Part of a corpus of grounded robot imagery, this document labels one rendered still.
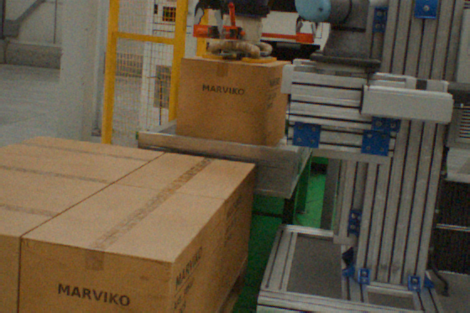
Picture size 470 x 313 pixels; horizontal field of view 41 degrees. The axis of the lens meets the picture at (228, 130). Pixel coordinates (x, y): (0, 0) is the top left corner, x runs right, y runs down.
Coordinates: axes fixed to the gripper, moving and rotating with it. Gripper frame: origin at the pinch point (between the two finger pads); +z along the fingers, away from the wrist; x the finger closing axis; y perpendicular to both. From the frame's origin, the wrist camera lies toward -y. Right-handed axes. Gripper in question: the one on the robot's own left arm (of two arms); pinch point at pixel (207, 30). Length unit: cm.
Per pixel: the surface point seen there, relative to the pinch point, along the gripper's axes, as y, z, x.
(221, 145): 23, 49, -4
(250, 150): 23, 49, -17
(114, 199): -61, 54, 7
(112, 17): 140, 0, 106
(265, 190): 24, 65, -25
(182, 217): -67, 53, -18
